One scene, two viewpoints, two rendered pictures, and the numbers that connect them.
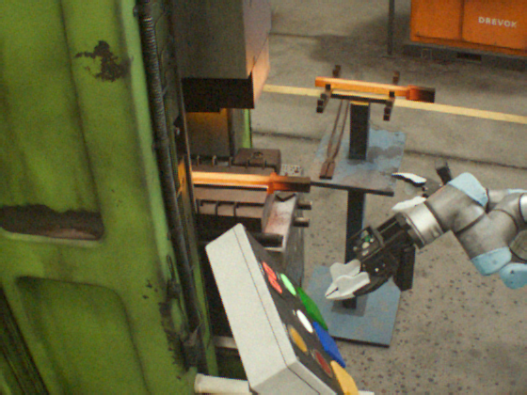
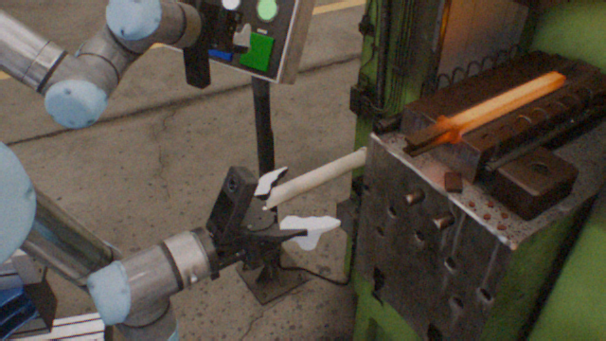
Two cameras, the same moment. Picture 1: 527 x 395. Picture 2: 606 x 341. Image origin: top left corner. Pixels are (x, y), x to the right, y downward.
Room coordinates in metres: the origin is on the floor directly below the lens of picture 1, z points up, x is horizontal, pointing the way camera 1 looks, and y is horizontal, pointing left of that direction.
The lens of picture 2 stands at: (1.68, -0.76, 1.56)
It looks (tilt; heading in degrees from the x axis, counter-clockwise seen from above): 40 degrees down; 135
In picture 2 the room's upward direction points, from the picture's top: straight up
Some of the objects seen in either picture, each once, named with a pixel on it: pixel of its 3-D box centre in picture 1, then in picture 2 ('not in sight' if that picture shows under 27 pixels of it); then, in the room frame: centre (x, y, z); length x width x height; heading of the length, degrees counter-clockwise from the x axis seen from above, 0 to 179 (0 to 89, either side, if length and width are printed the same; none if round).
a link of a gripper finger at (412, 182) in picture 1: (408, 185); (309, 235); (1.31, -0.38, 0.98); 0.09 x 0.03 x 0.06; 42
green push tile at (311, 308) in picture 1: (311, 310); (258, 51); (0.86, -0.08, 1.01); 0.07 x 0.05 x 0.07; 13
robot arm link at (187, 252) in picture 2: not in sight; (188, 260); (1.22, -0.53, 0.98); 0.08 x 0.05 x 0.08; 168
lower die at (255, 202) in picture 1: (188, 196); (509, 104); (1.34, 0.19, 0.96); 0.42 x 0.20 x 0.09; 78
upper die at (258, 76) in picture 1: (172, 69); not in sight; (1.34, 0.19, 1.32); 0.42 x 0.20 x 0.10; 78
